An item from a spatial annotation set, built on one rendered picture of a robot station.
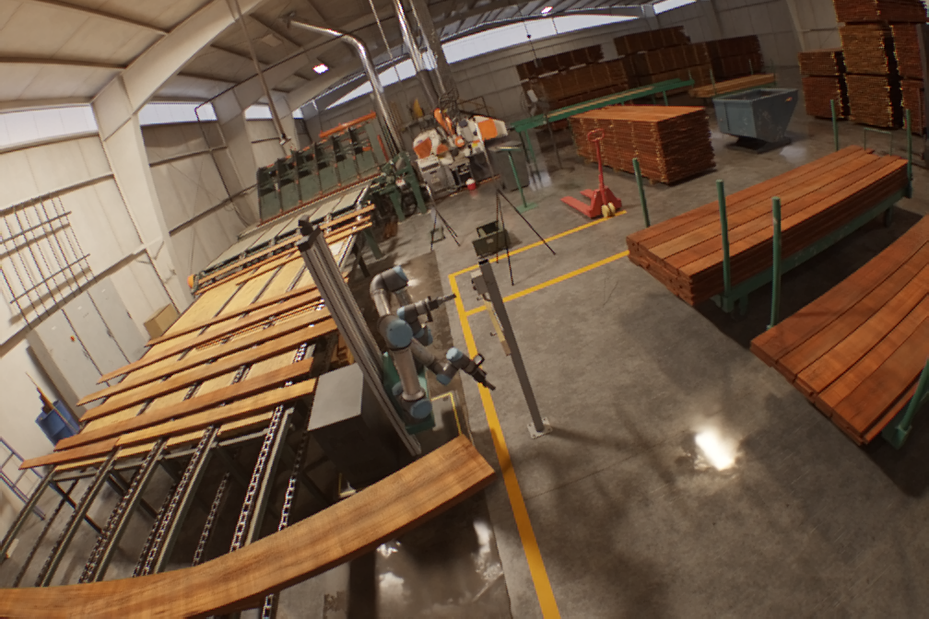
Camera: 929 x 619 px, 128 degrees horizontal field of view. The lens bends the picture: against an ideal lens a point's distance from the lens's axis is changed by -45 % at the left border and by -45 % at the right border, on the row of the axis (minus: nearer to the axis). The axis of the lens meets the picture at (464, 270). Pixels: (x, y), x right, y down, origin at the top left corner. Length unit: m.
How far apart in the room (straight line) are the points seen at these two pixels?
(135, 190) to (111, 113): 2.11
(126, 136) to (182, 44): 2.65
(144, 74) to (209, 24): 2.06
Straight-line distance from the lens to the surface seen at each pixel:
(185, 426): 3.37
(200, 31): 10.61
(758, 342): 2.60
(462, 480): 1.61
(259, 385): 3.16
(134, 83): 11.47
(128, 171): 11.60
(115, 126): 11.80
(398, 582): 2.60
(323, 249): 2.26
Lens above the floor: 2.13
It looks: 22 degrees down
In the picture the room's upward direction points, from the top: 20 degrees counter-clockwise
